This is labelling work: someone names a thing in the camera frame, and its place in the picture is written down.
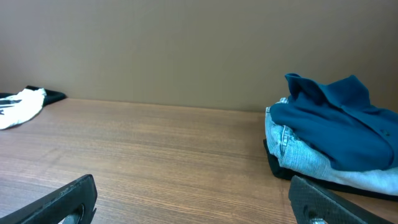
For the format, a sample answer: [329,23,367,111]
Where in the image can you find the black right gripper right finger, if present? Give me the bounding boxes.
[289,176,392,224]

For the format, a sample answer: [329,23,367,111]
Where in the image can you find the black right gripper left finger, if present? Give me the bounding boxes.
[1,174,98,224]

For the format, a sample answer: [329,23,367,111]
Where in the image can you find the white Puma t-shirt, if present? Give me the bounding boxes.
[1,88,47,130]

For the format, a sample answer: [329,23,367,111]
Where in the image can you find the light blue folded jeans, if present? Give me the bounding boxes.
[265,107,397,196]

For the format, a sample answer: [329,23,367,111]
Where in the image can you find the dark blue polo shirt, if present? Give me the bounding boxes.
[271,73,397,171]

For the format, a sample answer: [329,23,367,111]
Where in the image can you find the black garment with logo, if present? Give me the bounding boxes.
[1,85,67,106]

